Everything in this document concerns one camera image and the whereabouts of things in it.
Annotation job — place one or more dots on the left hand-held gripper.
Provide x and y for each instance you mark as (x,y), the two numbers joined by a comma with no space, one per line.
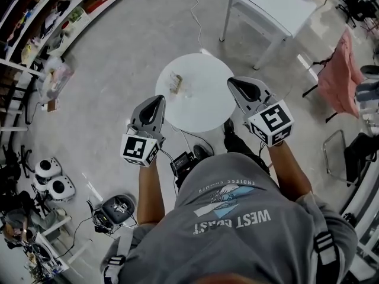
(134,149)

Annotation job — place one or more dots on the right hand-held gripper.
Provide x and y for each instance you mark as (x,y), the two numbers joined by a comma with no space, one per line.
(274,121)

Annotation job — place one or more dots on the clear plastic container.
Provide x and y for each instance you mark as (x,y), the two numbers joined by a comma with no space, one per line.
(188,94)

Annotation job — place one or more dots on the person's left forearm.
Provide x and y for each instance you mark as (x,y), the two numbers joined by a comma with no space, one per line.
(149,197)

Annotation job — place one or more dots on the person's right forearm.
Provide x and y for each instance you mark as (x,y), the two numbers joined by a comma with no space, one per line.
(291,173)

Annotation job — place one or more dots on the wooden cutlery holder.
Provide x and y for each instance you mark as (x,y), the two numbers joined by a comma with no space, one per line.
(175,83)

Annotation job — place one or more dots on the round white table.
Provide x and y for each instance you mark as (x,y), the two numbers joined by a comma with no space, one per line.
(204,105)

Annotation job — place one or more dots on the person's left shoe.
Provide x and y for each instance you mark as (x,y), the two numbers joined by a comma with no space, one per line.
(200,152)

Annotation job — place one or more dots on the pink jacket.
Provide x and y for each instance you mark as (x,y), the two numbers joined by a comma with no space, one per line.
(337,81)

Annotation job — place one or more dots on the white rectangular table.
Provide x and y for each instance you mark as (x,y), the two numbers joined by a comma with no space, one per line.
(269,4)

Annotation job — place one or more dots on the small brown cardboard box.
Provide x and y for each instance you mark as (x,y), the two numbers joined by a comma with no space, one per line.
(52,105)

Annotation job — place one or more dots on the clear plastic storage bin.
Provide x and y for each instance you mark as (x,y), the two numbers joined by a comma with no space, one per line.
(56,78)

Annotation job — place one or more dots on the chrome tube chair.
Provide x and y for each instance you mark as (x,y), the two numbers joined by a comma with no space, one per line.
(333,155)

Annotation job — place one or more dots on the open black equipment case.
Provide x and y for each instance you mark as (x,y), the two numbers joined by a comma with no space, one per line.
(117,211)

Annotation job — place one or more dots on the white pod-shaped device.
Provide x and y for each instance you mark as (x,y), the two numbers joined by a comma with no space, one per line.
(47,167)
(60,188)
(39,183)

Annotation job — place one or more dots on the white crate with green items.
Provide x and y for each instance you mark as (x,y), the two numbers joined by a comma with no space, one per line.
(77,15)

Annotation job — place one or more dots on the white shelf unit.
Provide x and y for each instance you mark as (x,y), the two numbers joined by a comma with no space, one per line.
(35,25)

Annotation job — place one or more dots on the grey printed T-shirt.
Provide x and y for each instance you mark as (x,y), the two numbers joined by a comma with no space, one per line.
(237,241)

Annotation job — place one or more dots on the small white desk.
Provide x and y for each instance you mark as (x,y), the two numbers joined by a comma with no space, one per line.
(56,253)

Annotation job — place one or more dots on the black chair frame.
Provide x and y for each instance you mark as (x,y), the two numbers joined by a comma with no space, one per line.
(311,92)

